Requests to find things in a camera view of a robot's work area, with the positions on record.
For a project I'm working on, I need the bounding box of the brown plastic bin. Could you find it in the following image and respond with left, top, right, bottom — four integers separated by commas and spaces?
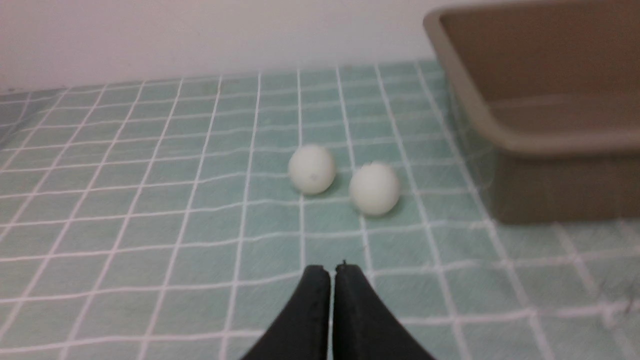
423, 0, 640, 224

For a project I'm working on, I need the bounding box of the green grid tablecloth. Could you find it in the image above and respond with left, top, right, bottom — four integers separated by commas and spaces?
0, 61, 639, 360

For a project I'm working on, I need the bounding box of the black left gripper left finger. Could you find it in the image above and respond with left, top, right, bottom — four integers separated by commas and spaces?
242, 265, 332, 360

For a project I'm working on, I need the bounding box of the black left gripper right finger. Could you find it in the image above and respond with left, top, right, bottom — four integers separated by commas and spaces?
333, 263, 434, 360

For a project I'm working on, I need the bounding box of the white table-tennis ball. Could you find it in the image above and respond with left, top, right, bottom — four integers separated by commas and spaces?
349, 161, 401, 217
287, 144, 337, 195

